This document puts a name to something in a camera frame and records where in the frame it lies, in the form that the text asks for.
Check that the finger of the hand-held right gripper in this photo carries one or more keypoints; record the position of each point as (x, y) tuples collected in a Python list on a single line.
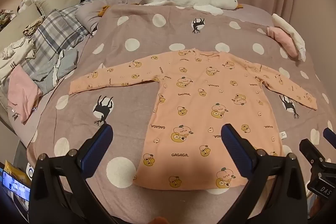
[(312, 151), (330, 137)]

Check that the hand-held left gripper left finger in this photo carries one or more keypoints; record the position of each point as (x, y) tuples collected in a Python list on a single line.
[(98, 150)]

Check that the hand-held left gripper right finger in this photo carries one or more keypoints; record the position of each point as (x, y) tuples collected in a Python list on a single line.
[(232, 145)]

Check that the orange cartoon print shirt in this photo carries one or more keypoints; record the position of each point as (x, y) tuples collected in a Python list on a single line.
[(199, 108)]

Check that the yellow packet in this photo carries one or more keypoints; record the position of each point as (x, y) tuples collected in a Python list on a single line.
[(11, 167)]

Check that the phone with lit screen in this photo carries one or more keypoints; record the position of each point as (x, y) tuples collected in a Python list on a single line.
[(15, 187)]

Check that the grey green garment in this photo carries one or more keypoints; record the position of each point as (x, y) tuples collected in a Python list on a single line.
[(63, 64)]

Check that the pink garment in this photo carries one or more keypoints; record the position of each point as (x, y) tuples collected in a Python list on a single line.
[(21, 92)]

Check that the pink folded cloth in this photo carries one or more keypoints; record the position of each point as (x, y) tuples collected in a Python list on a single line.
[(283, 40)]

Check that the white folded cloth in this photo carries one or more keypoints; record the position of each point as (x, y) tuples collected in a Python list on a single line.
[(291, 29)]

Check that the polka dot blanket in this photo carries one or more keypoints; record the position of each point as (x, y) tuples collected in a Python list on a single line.
[(147, 35)]

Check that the white garment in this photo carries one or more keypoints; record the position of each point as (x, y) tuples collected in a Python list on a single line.
[(15, 56)]

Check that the grey plaid quilt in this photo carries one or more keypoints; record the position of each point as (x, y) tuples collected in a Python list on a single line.
[(57, 29)]

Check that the grey pillow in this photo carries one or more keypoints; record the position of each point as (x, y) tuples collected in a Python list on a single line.
[(86, 14)]

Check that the floral patterned cloth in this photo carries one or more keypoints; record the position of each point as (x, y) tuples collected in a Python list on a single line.
[(32, 26)]

